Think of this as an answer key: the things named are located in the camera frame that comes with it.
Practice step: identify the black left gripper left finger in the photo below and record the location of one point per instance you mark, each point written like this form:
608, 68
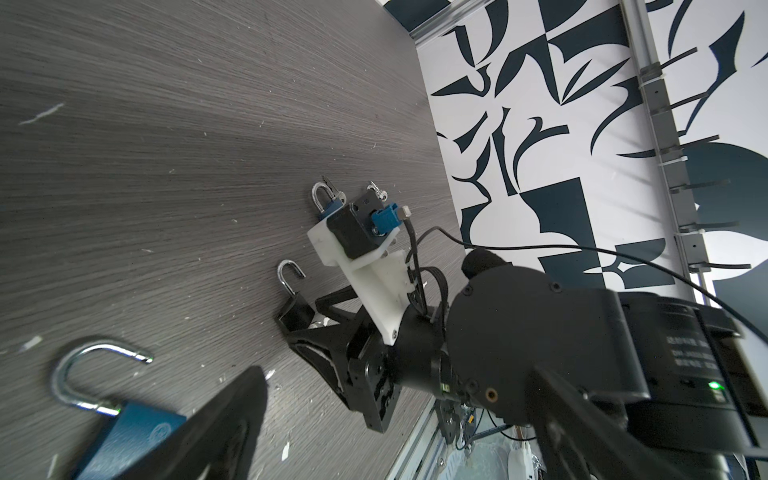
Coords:
218, 442

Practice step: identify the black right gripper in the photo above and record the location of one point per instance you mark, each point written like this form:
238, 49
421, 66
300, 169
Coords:
356, 368

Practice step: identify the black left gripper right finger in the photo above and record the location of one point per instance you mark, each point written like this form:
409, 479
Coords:
577, 439

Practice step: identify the black padlock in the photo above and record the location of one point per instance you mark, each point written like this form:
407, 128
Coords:
294, 294

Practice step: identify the blue padlock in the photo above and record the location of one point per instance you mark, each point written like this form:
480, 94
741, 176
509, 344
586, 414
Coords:
321, 201
132, 429

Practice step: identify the silver keys of blue padlock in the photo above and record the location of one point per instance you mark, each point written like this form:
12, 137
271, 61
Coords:
333, 192

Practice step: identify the small black padlock locked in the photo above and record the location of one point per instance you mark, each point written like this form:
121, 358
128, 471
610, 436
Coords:
365, 205

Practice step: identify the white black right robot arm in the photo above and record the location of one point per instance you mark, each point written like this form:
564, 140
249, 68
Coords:
616, 385

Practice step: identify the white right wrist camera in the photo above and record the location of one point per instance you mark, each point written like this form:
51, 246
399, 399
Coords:
379, 278

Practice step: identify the grey wall hook rail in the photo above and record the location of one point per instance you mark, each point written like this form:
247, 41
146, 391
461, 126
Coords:
669, 151

